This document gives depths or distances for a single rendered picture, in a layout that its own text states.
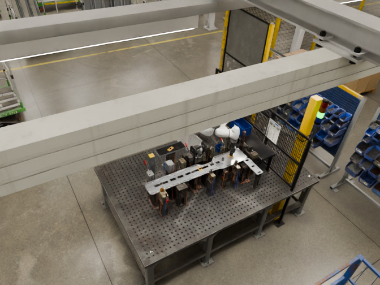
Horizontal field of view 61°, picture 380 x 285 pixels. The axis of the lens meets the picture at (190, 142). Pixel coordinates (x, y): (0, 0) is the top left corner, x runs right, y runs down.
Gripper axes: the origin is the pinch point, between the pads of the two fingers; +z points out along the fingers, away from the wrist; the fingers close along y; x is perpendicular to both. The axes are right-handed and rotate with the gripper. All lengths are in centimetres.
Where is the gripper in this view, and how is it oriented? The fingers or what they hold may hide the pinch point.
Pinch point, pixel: (231, 153)
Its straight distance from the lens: 416.7
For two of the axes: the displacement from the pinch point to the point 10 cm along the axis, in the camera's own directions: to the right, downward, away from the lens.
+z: -0.6, 7.7, 6.4
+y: 5.1, 5.8, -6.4
